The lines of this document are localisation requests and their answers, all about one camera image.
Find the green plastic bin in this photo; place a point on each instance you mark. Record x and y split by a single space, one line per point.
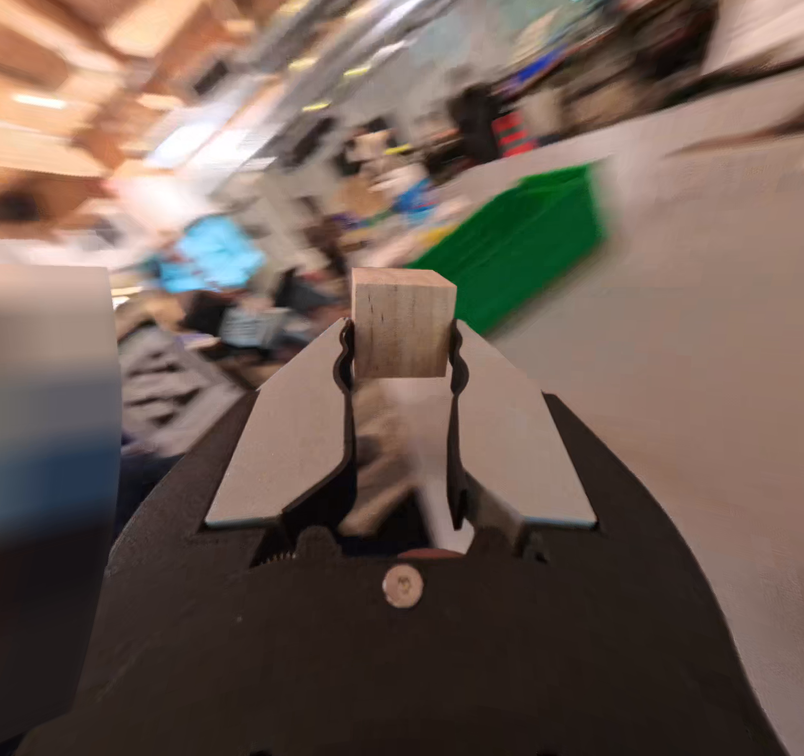
534 241

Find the orange traffic cone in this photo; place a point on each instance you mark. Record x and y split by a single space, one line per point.
512 134

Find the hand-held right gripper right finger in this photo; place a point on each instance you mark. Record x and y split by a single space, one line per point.
521 454

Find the wooden cube blue taped face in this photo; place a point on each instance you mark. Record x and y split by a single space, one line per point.
402 322

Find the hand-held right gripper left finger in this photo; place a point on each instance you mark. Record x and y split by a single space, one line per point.
282 454

